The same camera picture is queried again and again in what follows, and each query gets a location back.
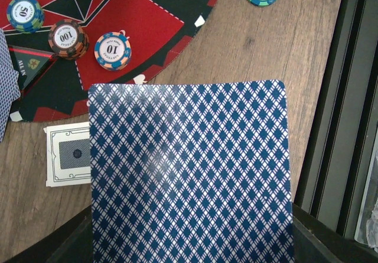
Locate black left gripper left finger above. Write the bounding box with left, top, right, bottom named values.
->
left=7, top=206, right=93, bottom=262

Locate teal chips seat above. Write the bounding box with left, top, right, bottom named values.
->
left=6, top=0, right=44, bottom=34

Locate green triangular all-in marker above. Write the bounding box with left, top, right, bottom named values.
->
left=8, top=45, right=58, bottom=95

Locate dealt cards seat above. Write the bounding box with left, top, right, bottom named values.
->
left=1, top=29, right=21, bottom=141

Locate blue backed card deck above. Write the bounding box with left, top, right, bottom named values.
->
left=88, top=80, right=295, bottom=262

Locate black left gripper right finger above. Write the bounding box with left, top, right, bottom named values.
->
left=292, top=204, right=377, bottom=262

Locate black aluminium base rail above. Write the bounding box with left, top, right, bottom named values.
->
left=294, top=0, right=377, bottom=239

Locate red black chips seat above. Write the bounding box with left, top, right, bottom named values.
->
left=48, top=19, right=90, bottom=60

